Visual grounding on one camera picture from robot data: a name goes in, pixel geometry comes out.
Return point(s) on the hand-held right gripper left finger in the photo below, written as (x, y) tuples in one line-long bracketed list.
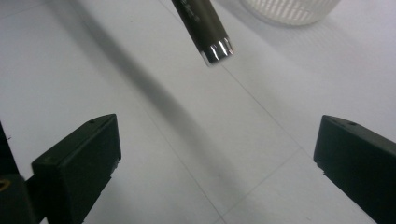
[(77, 168)]

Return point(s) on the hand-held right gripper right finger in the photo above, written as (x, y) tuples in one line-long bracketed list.
[(358, 161)]

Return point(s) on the white plastic basket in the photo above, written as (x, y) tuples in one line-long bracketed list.
[(289, 11)]

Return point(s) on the black comb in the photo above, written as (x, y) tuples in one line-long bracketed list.
[(204, 28)]

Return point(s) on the white table mat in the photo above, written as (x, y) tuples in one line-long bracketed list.
[(93, 62)]

